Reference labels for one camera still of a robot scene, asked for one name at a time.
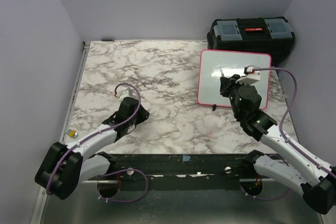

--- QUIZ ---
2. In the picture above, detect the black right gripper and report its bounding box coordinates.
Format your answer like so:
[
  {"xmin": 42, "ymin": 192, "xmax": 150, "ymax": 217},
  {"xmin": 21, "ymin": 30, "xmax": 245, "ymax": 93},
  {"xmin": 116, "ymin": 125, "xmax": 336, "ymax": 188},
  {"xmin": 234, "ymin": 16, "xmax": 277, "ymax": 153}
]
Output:
[{"xmin": 220, "ymin": 73, "xmax": 251, "ymax": 119}]

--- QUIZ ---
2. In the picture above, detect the black plastic toolbox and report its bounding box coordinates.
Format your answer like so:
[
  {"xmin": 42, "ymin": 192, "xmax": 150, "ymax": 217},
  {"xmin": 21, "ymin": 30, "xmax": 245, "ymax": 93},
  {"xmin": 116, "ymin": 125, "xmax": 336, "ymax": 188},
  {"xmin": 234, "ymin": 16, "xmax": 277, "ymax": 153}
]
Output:
[{"xmin": 206, "ymin": 16, "xmax": 296, "ymax": 67}]

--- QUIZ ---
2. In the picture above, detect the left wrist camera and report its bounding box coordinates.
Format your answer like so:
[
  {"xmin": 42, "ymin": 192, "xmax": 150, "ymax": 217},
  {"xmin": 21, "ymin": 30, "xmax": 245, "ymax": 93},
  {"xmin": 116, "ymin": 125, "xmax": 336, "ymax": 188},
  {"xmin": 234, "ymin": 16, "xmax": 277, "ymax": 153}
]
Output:
[{"xmin": 116, "ymin": 89, "xmax": 132, "ymax": 102}]

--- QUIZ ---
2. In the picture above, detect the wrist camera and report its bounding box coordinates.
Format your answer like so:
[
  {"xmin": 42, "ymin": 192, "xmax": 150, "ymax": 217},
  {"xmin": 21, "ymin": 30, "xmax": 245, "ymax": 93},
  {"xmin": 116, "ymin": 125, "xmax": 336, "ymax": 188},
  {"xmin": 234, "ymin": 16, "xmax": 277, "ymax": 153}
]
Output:
[
  {"xmin": 116, "ymin": 89, "xmax": 132, "ymax": 102},
  {"xmin": 235, "ymin": 66, "xmax": 260, "ymax": 85}
]

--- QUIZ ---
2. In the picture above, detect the aluminium table edge rail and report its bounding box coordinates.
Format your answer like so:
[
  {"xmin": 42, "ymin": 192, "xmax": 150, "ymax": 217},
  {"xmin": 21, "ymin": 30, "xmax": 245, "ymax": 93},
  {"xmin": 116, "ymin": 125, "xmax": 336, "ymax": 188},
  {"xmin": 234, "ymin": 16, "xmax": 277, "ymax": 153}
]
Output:
[{"xmin": 29, "ymin": 41, "xmax": 91, "ymax": 224}]

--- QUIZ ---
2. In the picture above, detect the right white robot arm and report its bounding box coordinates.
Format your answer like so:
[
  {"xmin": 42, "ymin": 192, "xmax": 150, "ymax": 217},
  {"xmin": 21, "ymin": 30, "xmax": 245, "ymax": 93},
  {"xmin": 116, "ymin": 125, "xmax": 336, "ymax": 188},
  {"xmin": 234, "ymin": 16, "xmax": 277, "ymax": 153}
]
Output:
[{"xmin": 219, "ymin": 74, "xmax": 335, "ymax": 215}]

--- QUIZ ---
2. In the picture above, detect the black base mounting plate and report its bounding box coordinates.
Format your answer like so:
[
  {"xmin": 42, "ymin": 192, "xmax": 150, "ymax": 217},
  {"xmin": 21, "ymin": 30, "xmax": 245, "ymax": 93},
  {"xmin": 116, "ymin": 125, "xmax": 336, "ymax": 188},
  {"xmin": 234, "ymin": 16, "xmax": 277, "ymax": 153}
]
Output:
[{"xmin": 97, "ymin": 151, "xmax": 263, "ymax": 197}]

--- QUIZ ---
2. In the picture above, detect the blue tape piece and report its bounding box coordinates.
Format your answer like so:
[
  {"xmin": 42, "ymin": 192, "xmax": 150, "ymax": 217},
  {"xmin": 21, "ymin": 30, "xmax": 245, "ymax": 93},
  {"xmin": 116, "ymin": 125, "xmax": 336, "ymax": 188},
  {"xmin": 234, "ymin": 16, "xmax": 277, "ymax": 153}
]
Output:
[{"xmin": 182, "ymin": 155, "xmax": 191, "ymax": 162}]

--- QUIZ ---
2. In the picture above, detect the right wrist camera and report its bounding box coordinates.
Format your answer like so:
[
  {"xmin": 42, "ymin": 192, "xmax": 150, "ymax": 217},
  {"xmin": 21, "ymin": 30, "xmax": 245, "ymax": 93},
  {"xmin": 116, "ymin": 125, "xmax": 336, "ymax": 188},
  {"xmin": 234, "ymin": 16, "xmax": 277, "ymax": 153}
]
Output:
[{"xmin": 235, "ymin": 66, "xmax": 260, "ymax": 85}]

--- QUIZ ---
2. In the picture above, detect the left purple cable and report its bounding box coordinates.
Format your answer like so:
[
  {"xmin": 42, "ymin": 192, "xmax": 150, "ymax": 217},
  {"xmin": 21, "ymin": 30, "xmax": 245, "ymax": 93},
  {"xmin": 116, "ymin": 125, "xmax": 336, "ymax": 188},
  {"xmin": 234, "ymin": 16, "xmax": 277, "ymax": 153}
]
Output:
[{"xmin": 46, "ymin": 83, "xmax": 149, "ymax": 204}]

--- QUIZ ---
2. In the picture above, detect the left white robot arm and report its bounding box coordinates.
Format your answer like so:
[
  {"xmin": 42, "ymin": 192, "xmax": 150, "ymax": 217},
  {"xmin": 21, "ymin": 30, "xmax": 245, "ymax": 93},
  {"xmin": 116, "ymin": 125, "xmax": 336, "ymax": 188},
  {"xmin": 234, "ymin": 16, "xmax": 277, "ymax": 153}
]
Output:
[{"xmin": 35, "ymin": 97, "xmax": 150, "ymax": 200}]

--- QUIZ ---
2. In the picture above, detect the small yellow metal connector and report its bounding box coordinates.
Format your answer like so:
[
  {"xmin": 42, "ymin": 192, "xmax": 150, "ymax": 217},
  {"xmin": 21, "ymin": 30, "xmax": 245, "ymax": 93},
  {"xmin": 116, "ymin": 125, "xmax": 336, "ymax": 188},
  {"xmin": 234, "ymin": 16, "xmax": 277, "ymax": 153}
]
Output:
[{"xmin": 66, "ymin": 129, "xmax": 78, "ymax": 138}]

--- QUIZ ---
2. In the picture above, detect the pink framed whiteboard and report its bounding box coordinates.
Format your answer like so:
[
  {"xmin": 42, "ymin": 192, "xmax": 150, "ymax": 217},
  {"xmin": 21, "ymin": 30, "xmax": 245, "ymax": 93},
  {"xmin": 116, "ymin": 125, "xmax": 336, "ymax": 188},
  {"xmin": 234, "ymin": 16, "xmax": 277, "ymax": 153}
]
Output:
[{"xmin": 197, "ymin": 49, "xmax": 271, "ymax": 109}]

